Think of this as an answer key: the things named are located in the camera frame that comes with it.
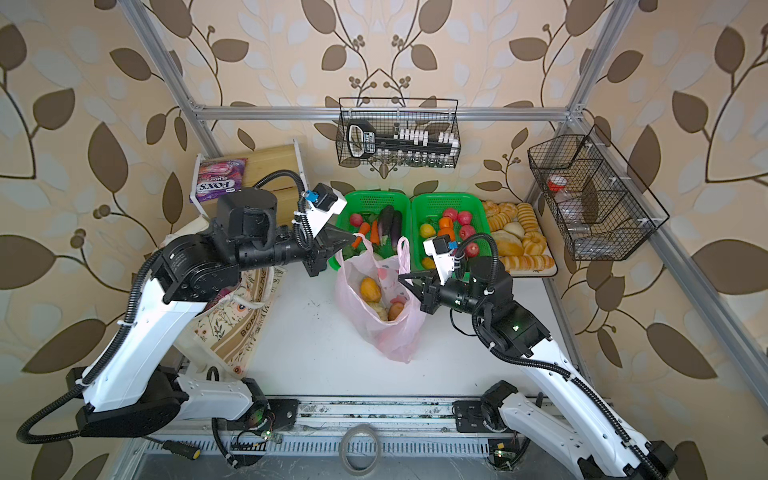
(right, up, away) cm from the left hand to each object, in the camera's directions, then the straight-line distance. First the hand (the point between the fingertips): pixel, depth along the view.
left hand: (353, 234), depth 53 cm
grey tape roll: (-2, -49, +21) cm, 53 cm away
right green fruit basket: (+21, +11, +63) cm, 67 cm away
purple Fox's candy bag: (-41, +16, +27) cm, 52 cm away
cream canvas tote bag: (-32, -22, +18) cm, 43 cm away
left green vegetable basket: (+2, +7, +59) cm, 60 cm away
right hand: (+9, -10, +9) cm, 16 cm away
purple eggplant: (+8, +3, +56) cm, 57 cm away
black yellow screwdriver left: (-43, -50, +15) cm, 67 cm away
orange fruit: (+26, +3, +55) cm, 61 cm away
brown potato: (+8, -22, +31) cm, 39 cm away
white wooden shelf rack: (-33, +21, +35) cm, 53 cm away
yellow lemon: (+19, +2, +54) cm, 58 cm away
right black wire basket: (+59, +6, +20) cm, 63 cm away
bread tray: (+52, -1, +52) cm, 73 cm away
